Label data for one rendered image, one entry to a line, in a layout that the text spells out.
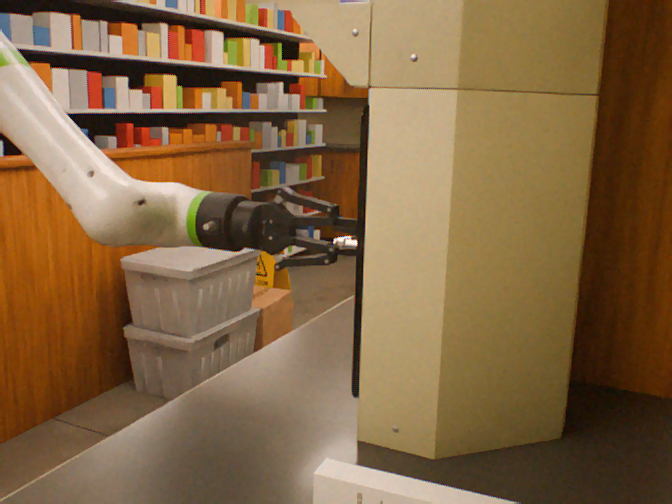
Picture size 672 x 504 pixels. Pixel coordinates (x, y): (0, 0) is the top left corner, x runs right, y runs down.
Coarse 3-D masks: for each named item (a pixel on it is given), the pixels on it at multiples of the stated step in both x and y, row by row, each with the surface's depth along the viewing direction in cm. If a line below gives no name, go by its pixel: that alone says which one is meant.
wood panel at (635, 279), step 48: (624, 0) 102; (624, 48) 103; (624, 96) 104; (624, 144) 106; (624, 192) 107; (624, 240) 108; (624, 288) 109; (576, 336) 114; (624, 336) 111; (624, 384) 112
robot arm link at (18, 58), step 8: (0, 32) 114; (0, 40) 112; (0, 48) 110; (8, 48) 111; (0, 56) 109; (8, 56) 109; (16, 56) 111; (0, 64) 108; (8, 64) 108; (24, 64) 111
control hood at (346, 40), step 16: (304, 16) 85; (320, 16) 84; (336, 16) 83; (352, 16) 82; (368, 16) 82; (320, 32) 85; (336, 32) 84; (352, 32) 83; (368, 32) 82; (320, 48) 85; (336, 48) 84; (352, 48) 83; (368, 48) 82; (336, 64) 84; (352, 64) 84; (368, 64) 83; (352, 80) 84; (368, 80) 83
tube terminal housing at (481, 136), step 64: (384, 0) 80; (448, 0) 77; (512, 0) 78; (576, 0) 81; (384, 64) 82; (448, 64) 78; (512, 64) 80; (576, 64) 83; (384, 128) 83; (448, 128) 80; (512, 128) 82; (576, 128) 85; (384, 192) 85; (448, 192) 81; (512, 192) 84; (576, 192) 87; (384, 256) 86; (448, 256) 83; (512, 256) 86; (576, 256) 89; (384, 320) 88; (448, 320) 85; (512, 320) 88; (384, 384) 89; (448, 384) 87; (512, 384) 90; (448, 448) 89
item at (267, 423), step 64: (320, 320) 143; (256, 384) 110; (320, 384) 111; (576, 384) 114; (128, 448) 89; (192, 448) 89; (256, 448) 90; (320, 448) 90; (384, 448) 91; (512, 448) 92; (576, 448) 92; (640, 448) 93
